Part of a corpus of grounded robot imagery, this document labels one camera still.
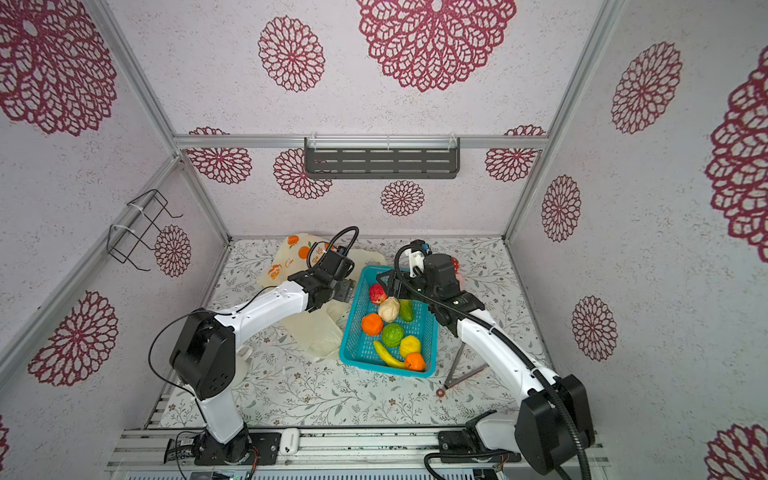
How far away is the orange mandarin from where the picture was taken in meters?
0.92

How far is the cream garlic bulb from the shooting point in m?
0.95

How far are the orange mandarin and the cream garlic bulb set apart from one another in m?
0.02

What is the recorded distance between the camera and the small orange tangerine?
0.82m

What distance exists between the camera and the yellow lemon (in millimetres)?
869

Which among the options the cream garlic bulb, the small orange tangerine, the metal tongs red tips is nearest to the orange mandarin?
the cream garlic bulb

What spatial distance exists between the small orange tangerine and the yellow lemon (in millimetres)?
31

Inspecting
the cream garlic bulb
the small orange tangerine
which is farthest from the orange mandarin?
the small orange tangerine

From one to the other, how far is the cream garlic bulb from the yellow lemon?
0.09 m

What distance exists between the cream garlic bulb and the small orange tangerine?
149mm

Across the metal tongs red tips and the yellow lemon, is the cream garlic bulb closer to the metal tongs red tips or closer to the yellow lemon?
the yellow lemon
